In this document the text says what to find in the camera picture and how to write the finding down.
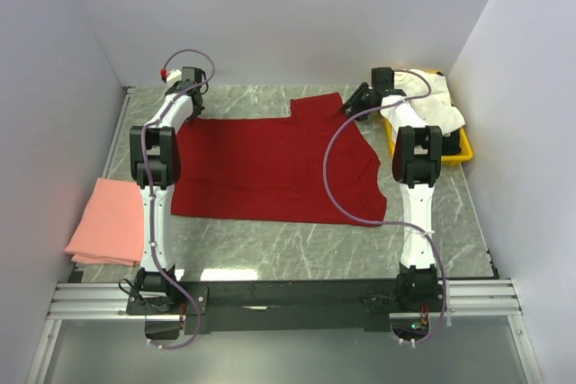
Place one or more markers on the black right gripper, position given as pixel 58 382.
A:
pixel 353 101

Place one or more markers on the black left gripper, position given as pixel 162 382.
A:
pixel 197 113

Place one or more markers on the red t shirt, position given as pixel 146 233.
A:
pixel 308 167

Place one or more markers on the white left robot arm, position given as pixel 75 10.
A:
pixel 156 168

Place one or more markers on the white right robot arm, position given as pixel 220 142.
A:
pixel 416 166

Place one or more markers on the white t shirt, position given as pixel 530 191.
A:
pixel 427 102

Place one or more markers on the black garment in bin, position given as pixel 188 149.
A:
pixel 451 144

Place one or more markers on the yellow plastic bin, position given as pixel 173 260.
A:
pixel 467 153

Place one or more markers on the folded pink t shirt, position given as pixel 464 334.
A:
pixel 111 230

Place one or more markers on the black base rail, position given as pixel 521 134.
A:
pixel 237 306

